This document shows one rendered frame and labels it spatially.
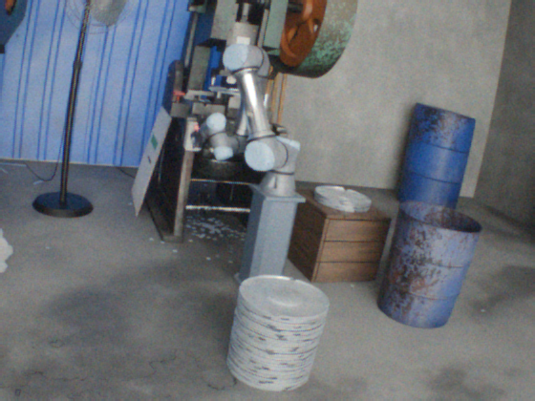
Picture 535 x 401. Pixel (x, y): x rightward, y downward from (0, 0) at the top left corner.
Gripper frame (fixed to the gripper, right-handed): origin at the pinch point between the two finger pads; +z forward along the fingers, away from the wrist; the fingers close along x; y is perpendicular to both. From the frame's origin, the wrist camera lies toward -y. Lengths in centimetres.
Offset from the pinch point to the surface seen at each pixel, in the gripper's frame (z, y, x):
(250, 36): -4, -62, 28
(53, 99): 131, -70, -77
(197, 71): 31, -54, 8
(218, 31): -7, -59, 8
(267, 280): -69, 70, 6
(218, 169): 27.7, 5.4, 21.0
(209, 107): 11.4, -23.1, 10.6
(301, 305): -85, 79, 10
